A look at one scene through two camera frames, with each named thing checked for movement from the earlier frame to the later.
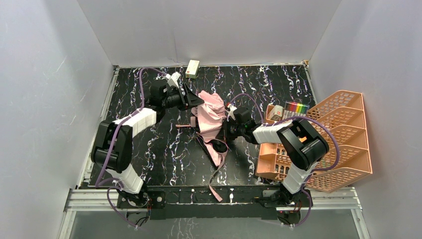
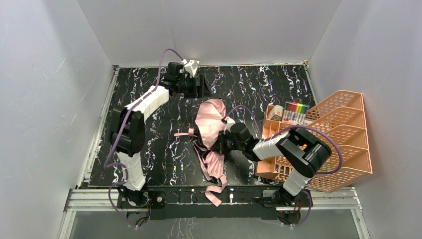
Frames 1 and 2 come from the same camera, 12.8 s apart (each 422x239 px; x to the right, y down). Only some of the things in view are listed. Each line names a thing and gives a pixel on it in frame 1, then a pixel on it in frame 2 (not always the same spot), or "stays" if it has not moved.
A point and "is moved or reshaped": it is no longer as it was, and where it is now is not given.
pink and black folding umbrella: (208, 117) is moved or reshaped
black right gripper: (227, 131) -> (218, 145)
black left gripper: (183, 97) -> (200, 85)
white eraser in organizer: (277, 113) stays
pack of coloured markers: (292, 109) stays
